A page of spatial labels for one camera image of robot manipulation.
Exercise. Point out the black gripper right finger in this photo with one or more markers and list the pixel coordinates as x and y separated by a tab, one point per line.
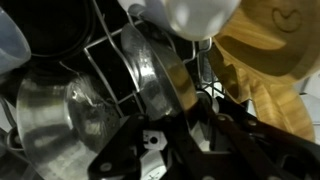
260	146

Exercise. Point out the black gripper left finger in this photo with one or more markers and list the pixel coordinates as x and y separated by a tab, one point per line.
120	146

